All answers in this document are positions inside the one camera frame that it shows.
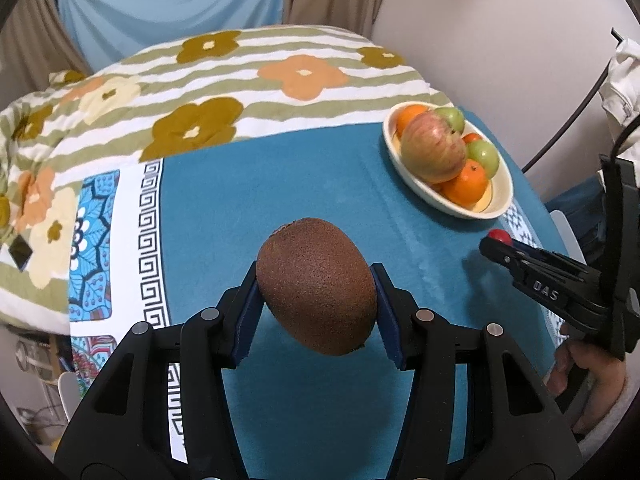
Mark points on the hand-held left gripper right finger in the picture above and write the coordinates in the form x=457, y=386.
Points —
x=389, y=310

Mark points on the red cherry tomato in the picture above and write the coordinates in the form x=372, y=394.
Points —
x=500, y=236

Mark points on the blue patterned tablecloth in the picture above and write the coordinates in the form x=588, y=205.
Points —
x=310, y=180

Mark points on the brown kiwi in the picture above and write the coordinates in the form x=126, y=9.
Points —
x=317, y=287

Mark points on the large green apple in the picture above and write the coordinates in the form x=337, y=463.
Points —
x=484, y=157

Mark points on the person's right forearm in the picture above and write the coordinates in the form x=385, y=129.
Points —
x=612, y=420

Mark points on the light blue curtain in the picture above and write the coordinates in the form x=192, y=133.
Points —
x=175, y=0

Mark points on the person's right hand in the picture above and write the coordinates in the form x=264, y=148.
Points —
x=595, y=380

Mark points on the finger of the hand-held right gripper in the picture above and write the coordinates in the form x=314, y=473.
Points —
x=500, y=257
x=545, y=256

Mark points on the yellow red apple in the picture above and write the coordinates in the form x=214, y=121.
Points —
x=432, y=147

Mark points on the small mandarin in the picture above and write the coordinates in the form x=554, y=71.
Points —
x=472, y=138

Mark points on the white chair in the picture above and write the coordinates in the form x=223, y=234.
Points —
x=67, y=397

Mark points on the white garment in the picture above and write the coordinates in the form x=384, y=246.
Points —
x=622, y=90

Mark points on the cream oval dish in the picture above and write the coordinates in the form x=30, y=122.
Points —
x=495, y=200

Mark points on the medium orange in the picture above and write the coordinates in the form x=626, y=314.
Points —
x=407, y=114

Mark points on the small green apple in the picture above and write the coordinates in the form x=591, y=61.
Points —
x=452, y=116

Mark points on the large orange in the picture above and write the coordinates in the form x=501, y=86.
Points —
x=466, y=184

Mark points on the floral striped blanket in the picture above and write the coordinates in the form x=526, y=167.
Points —
x=150, y=110

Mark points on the small black square object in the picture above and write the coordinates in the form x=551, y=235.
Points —
x=20, y=252

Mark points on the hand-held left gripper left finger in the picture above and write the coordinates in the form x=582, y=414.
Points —
x=245, y=310

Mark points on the blue cloth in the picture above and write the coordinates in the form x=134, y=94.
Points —
x=575, y=210

